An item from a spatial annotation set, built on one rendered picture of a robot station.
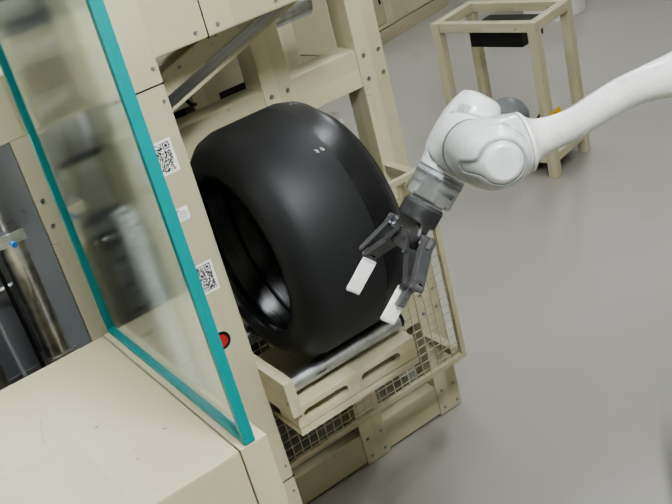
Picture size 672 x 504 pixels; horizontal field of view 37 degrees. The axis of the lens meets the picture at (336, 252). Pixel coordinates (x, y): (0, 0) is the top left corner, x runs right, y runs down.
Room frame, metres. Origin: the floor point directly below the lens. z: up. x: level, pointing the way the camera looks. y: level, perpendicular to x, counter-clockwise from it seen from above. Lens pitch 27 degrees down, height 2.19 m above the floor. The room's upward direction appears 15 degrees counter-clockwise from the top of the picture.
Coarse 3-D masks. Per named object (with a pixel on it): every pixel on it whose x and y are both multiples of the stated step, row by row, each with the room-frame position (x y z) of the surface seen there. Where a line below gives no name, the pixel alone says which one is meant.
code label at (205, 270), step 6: (210, 258) 1.98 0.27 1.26; (204, 264) 1.98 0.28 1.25; (210, 264) 1.98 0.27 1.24; (198, 270) 1.97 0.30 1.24; (204, 270) 1.97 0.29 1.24; (210, 270) 1.98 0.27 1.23; (204, 276) 1.97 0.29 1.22; (210, 276) 1.98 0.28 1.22; (216, 276) 1.98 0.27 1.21; (204, 282) 1.97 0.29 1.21; (210, 282) 1.98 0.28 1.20; (216, 282) 1.98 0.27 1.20; (204, 288) 1.97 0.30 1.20; (210, 288) 1.97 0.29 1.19; (216, 288) 1.98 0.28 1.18
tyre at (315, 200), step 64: (256, 128) 2.13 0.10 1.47; (320, 128) 2.10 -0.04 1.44; (256, 192) 1.98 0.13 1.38; (320, 192) 1.96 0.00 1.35; (384, 192) 2.00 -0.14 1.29; (256, 256) 2.38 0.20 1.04; (320, 256) 1.89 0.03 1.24; (384, 256) 1.95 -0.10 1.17; (256, 320) 2.15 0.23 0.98; (320, 320) 1.90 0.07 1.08
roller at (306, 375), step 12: (384, 324) 2.09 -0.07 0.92; (396, 324) 2.09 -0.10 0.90; (360, 336) 2.06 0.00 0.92; (372, 336) 2.06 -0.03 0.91; (384, 336) 2.07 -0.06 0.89; (336, 348) 2.03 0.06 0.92; (348, 348) 2.03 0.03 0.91; (360, 348) 2.04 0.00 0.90; (312, 360) 2.01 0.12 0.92; (324, 360) 2.00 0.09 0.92; (336, 360) 2.01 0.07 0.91; (300, 372) 1.97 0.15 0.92; (312, 372) 1.98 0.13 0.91; (324, 372) 1.99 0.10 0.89; (300, 384) 1.95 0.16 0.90
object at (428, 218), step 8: (408, 200) 1.61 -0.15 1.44; (416, 200) 1.60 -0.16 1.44; (400, 208) 1.61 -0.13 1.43; (408, 208) 1.60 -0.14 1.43; (416, 208) 1.59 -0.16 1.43; (424, 208) 1.59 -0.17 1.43; (432, 208) 1.59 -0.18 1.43; (400, 216) 1.64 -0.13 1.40; (408, 216) 1.59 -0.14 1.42; (416, 216) 1.58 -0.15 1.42; (424, 216) 1.58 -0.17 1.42; (432, 216) 1.58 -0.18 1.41; (440, 216) 1.59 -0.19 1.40; (400, 224) 1.63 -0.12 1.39; (408, 224) 1.61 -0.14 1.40; (416, 224) 1.59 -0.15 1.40; (424, 224) 1.58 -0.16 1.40; (432, 224) 1.58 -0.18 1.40; (400, 232) 1.61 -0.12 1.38; (416, 232) 1.58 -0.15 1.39; (424, 232) 1.58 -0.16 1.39; (400, 240) 1.60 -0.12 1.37; (416, 240) 1.57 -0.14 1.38
